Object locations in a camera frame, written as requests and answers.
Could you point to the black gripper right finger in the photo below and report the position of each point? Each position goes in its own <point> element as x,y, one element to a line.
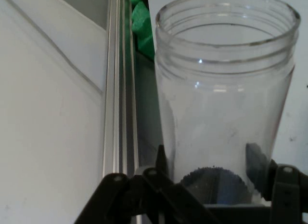
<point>286,192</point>

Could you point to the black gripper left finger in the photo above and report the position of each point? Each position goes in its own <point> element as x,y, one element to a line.
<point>134,200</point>

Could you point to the black seeds batch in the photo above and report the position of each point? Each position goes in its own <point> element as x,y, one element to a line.
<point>211,185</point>

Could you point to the clear plastic jar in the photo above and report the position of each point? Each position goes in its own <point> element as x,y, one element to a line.
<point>223,101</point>

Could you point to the green foam block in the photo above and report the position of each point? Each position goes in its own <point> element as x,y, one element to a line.
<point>143,29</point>

